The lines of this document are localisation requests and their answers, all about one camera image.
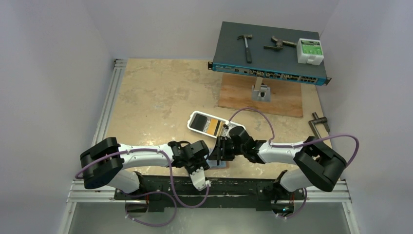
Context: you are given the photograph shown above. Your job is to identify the plywood board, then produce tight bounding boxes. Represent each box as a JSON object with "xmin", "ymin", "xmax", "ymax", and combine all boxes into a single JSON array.
[{"xmin": 218, "ymin": 74, "xmax": 303, "ymax": 118}]

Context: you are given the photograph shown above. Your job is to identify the tan leather card holder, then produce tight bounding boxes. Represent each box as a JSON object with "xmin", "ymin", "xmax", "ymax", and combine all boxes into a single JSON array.
[{"xmin": 205, "ymin": 148, "xmax": 229, "ymax": 170}]

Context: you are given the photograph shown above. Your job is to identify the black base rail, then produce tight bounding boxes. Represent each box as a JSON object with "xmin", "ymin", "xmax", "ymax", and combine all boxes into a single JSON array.
[{"xmin": 118, "ymin": 175, "xmax": 296, "ymax": 213}]

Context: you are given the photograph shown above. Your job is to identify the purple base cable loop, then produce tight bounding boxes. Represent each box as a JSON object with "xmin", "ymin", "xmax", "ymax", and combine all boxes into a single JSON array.
[{"xmin": 124, "ymin": 186, "xmax": 181, "ymax": 227}]

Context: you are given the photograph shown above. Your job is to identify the blue network switch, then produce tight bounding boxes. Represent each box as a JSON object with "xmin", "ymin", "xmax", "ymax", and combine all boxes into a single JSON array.
[{"xmin": 208, "ymin": 21, "xmax": 331, "ymax": 86}]

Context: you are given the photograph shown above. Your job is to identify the grey metal stand bracket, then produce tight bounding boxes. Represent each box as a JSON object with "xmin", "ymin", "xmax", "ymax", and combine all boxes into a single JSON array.
[{"xmin": 251, "ymin": 77, "xmax": 271, "ymax": 102}]

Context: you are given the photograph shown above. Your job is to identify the aluminium frame rails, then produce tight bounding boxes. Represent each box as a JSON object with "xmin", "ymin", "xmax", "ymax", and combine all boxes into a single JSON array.
[{"xmin": 57, "ymin": 59, "xmax": 361, "ymax": 234}]

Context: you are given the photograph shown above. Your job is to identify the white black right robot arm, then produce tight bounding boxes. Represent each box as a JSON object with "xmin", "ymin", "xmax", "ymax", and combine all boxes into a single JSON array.
[{"xmin": 208, "ymin": 127, "xmax": 347, "ymax": 198}]

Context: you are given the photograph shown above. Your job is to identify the metal crank handle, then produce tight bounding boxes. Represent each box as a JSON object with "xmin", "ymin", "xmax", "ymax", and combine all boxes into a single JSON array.
[{"xmin": 308, "ymin": 112, "xmax": 330, "ymax": 139}]

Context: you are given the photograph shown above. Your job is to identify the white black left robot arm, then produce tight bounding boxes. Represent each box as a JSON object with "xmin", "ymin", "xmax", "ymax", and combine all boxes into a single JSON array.
[{"xmin": 75, "ymin": 137, "xmax": 211, "ymax": 199}]

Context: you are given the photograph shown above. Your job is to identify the gold magnetic stripe card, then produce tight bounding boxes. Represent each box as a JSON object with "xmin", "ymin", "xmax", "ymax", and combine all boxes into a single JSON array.
[{"xmin": 206, "ymin": 118, "xmax": 222, "ymax": 136}]

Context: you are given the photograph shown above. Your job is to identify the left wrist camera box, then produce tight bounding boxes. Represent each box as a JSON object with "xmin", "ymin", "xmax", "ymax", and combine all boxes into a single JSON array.
[{"xmin": 189, "ymin": 167, "xmax": 211, "ymax": 191}]

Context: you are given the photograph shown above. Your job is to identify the small hammer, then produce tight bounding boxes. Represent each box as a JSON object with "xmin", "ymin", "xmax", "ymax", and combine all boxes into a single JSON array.
[{"xmin": 237, "ymin": 34, "xmax": 253, "ymax": 63}]

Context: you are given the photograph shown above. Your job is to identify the white plastic basket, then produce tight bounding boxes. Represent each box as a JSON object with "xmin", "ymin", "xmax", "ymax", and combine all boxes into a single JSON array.
[{"xmin": 187, "ymin": 111, "xmax": 245, "ymax": 138}]

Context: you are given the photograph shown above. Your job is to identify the white green electrical box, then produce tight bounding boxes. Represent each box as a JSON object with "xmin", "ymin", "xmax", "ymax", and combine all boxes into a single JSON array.
[{"xmin": 297, "ymin": 38, "xmax": 324, "ymax": 65}]

